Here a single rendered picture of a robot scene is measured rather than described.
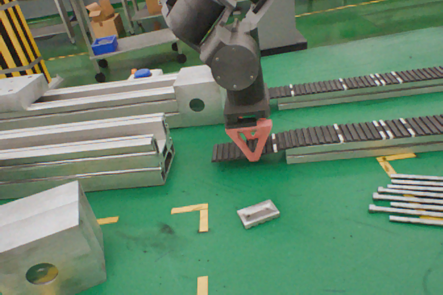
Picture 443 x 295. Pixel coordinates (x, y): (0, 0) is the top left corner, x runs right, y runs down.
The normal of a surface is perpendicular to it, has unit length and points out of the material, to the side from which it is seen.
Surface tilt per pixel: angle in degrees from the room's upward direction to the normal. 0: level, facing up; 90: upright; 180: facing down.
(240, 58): 89
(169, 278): 0
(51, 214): 0
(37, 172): 90
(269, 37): 90
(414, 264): 0
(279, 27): 90
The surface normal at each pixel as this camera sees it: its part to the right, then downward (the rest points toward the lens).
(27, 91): 0.98, -0.11
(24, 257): 0.34, 0.43
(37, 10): 0.02, 0.50
